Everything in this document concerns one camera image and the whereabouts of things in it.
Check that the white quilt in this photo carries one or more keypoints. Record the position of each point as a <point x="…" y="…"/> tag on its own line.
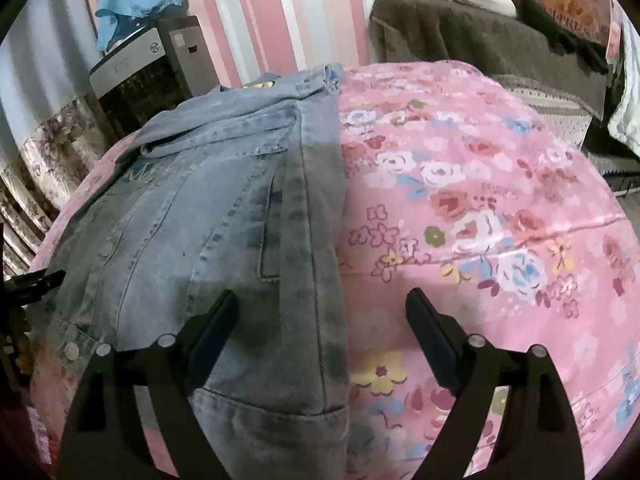
<point x="627" y="110"/>

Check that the striped floral curtain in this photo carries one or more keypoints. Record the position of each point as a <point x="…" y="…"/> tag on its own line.
<point x="55" y="150"/>

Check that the beige dotted sofa cover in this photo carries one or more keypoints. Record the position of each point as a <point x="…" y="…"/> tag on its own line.
<point x="545" y="105"/>

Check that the pink floral bedsheet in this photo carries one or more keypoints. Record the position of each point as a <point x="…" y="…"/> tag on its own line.
<point x="475" y="185"/>

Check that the grey water dispenser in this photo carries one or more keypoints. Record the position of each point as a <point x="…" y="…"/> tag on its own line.
<point x="130" y="70"/>

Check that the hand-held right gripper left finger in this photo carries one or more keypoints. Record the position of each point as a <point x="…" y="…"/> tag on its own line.
<point x="210" y="340"/>

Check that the dark stool with lace cover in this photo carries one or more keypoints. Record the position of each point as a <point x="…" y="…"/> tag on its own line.
<point x="615" y="167"/>

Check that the brown covered sofa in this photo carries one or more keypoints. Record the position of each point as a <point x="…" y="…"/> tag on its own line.
<point x="450" y="35"/>

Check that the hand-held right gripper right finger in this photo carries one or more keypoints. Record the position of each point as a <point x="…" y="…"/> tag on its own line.
<point x="435" y="345"/>

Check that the black garment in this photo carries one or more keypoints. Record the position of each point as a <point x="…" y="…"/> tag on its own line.
<point x="550" y="25"/>

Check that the blue denim jacket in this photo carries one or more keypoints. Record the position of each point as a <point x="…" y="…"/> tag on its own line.
<point x="200" y="210"/>

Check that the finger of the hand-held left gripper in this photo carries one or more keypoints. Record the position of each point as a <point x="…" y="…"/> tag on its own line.
<point x="35" y="282"/>

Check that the floral paper bag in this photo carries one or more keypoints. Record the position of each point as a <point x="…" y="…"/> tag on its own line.
<point x="575" y="10"/>

